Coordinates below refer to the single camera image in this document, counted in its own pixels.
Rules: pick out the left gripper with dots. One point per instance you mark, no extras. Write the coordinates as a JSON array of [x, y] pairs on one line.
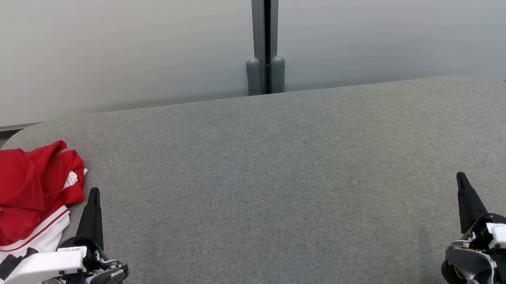
[[45, 266]]

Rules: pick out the red and white shirt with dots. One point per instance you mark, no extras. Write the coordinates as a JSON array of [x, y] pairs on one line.
[[35, 249]]

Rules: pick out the red shorts with white stripes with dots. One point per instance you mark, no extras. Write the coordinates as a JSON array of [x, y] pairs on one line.
[[23, 169]]

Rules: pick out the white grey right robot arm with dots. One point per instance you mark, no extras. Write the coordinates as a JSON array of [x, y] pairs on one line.
[[467, 260]]

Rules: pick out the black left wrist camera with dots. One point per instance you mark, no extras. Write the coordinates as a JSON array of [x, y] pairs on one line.
[[6, 266]]

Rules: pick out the grey partition post with feet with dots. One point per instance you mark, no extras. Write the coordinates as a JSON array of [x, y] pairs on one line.
[[259, 30]]

